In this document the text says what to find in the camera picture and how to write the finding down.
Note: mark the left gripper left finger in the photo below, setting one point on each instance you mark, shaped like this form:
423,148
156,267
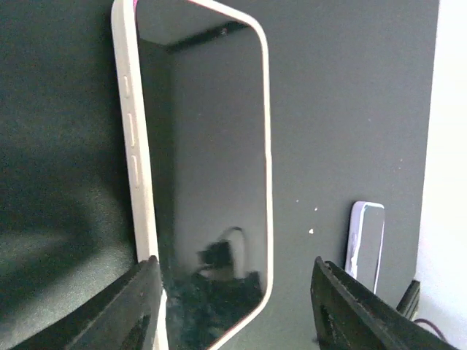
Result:
124,315

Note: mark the teal phone black screen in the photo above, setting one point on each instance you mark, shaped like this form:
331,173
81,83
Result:
369,253

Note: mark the pink phone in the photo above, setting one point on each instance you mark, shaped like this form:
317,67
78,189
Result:
208,175

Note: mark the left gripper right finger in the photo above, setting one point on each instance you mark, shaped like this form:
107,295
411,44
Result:
347,315

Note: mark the lavender phone case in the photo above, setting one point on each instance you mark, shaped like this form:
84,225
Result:
353,244

